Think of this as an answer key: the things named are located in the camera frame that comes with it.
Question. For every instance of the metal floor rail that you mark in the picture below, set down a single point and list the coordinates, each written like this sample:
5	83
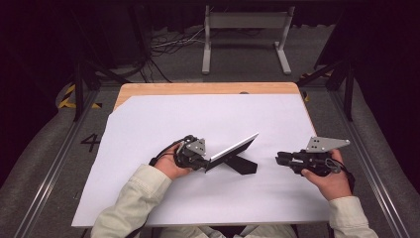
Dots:
56	165
369	165

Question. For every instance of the person's left hand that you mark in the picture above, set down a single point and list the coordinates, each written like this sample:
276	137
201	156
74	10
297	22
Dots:
168	165

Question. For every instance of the white metal stand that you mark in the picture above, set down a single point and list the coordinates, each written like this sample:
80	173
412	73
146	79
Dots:
247	21

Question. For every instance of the yellow black floor tape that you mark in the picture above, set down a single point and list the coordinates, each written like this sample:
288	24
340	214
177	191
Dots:
67	99

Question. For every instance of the wooden table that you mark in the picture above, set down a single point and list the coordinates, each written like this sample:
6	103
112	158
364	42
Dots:
204	88

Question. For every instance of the black metal stand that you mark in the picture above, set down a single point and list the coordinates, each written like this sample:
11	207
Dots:
346	86
81	86

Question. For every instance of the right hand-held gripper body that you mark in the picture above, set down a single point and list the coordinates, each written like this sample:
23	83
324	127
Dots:
317	158

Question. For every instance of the white table sheet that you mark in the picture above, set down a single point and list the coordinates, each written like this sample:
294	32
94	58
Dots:
211	115

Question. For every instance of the person's right hand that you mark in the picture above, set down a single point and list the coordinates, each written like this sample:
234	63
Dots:
332	185

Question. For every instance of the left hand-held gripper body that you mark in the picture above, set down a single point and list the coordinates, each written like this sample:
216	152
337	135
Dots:
193	155

